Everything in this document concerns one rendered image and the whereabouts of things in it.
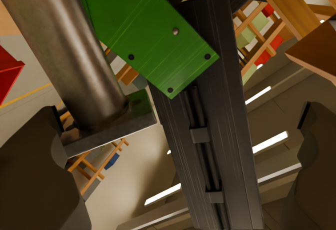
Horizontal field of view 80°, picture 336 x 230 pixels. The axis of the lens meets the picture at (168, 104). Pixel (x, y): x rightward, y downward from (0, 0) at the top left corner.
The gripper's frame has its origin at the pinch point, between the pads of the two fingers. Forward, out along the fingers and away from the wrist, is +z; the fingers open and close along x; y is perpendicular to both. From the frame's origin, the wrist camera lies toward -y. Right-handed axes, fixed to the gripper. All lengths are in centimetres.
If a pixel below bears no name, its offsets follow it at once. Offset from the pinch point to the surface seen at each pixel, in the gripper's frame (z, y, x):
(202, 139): 17.5, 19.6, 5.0
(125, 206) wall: 334, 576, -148
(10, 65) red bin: 44, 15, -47
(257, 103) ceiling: 612, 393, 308
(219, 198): 14.4, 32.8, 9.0
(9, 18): 38, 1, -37
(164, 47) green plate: 21.7, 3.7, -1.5
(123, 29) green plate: 21.7, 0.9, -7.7
